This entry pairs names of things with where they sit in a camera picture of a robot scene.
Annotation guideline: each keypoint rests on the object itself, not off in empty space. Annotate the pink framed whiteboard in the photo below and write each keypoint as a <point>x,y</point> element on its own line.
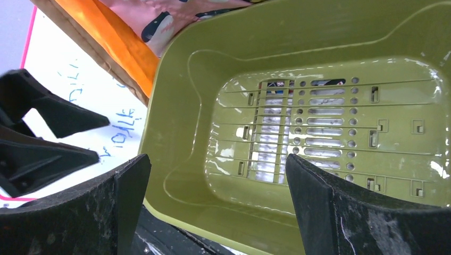
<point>59,64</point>

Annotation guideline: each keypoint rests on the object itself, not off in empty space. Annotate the tan brown shorts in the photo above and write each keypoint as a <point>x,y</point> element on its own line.
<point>89,45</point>

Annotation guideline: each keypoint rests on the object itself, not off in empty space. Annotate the orange shorts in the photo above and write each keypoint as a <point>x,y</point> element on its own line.
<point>134,63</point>

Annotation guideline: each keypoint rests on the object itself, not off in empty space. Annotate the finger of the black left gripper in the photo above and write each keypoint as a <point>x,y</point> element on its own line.
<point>29,163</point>
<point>21,92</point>

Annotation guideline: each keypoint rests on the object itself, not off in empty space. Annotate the pink shark print shorts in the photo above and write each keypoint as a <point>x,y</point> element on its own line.
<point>156,22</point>

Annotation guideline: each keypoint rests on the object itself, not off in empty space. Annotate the olive green plastic basket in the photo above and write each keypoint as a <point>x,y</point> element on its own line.
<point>360,89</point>

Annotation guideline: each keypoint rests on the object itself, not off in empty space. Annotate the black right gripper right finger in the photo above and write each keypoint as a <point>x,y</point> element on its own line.
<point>336,216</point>

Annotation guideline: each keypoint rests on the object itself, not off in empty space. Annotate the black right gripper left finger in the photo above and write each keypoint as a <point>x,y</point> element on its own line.
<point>98,216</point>

